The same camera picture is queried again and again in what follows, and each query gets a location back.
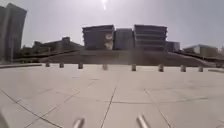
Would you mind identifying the low flat building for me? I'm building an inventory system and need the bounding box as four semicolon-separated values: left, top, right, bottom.
182;43;222;58

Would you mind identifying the low dark building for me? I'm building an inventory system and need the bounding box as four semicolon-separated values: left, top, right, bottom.
32;36;84;55

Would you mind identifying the row of short bollards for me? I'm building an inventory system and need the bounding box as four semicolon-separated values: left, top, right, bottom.
44;61;205;73

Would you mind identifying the tall dark tower building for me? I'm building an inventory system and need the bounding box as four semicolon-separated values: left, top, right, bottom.
0;2;28;63

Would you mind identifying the dark multi-storey building block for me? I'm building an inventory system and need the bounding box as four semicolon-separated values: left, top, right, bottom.
81;23;181;53

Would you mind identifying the robot's own part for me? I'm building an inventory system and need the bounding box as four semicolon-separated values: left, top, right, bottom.
72;117;86;128
135;114;150;128

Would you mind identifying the pale concrete slab pavement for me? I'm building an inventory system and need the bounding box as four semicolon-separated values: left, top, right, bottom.
0;63;224;128

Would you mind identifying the dark sloping embankment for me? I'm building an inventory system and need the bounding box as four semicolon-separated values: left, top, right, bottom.
38;49;216;68

